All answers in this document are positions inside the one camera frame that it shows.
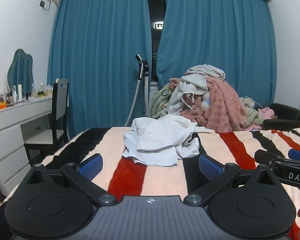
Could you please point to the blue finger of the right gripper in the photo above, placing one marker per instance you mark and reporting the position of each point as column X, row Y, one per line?
column 294, row 154

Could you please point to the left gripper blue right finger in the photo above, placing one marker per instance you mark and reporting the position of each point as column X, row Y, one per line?
column 207, row 177

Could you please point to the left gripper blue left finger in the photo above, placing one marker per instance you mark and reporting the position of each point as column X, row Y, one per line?
column 80, row 177

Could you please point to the white polo shirt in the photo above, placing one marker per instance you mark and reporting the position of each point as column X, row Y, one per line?
column 162, row 142

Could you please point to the small pink clothes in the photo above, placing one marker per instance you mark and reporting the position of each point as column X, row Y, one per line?
column 265, row 113

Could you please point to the black armchair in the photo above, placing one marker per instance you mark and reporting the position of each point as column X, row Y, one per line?
column 287, row 118

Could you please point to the black chair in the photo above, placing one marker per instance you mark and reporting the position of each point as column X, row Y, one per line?
column 50, row 139

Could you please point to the pink fluffy blanket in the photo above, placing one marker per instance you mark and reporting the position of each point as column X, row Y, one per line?
column 219, row 108

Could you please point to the white dresser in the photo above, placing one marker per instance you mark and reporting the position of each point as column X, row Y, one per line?
column 14, row 163

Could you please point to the green patterned blanket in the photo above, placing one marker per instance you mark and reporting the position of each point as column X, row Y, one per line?
column 160, row 100

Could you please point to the cream hooded garment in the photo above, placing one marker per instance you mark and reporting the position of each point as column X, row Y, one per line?
column 192, row 83

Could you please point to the white cosmetic bottle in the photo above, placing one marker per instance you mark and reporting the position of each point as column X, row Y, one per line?
column 20, row 93

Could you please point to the wavy blue mirror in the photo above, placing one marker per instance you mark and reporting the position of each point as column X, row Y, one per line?
column 20, row 72

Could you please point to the garment steamer stand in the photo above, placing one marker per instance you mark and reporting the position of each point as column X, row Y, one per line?
column 143, row 75

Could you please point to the left blue curtain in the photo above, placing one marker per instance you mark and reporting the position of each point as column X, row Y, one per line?
column 94, row 45

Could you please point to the blue curtain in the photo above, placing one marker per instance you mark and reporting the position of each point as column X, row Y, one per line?
column 94, row 45
column 236, row 36

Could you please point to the right blue curtain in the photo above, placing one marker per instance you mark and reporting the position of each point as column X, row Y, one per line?
column 236, row 36

